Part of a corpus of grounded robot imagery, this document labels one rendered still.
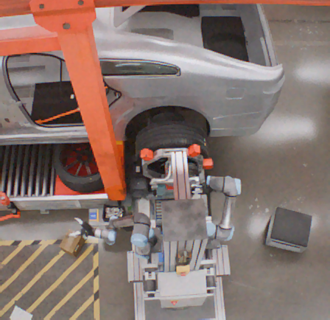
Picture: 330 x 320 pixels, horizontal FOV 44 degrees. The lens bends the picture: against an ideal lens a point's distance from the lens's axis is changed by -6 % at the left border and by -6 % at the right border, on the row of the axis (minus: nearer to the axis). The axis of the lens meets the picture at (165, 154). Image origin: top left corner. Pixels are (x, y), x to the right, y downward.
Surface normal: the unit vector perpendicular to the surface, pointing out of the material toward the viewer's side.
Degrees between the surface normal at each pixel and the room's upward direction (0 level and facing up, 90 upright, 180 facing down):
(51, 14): 90
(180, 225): 0
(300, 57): 0
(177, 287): 0
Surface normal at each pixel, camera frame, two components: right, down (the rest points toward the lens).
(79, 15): 0.04, 0.88
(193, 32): 0.33, -0.46
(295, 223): 0.00, -0.47
